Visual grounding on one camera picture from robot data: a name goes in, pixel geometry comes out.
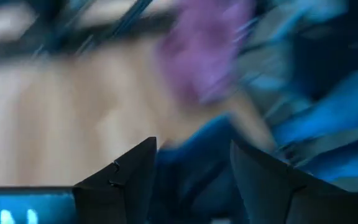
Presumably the maroon baseball cap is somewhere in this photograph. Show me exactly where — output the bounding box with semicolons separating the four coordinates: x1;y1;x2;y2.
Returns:
157;0;257;105

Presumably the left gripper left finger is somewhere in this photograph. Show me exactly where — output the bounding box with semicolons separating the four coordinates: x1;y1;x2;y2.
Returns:
72;137;158;224

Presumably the navy cap with white label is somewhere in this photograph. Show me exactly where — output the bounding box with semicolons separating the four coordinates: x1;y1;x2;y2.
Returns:
152;58;358;224

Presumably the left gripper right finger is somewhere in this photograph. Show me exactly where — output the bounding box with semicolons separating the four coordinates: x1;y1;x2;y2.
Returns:
231;141;347;224

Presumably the black aluminium table frame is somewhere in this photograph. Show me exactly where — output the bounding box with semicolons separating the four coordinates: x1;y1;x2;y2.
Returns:
0;0;170;63

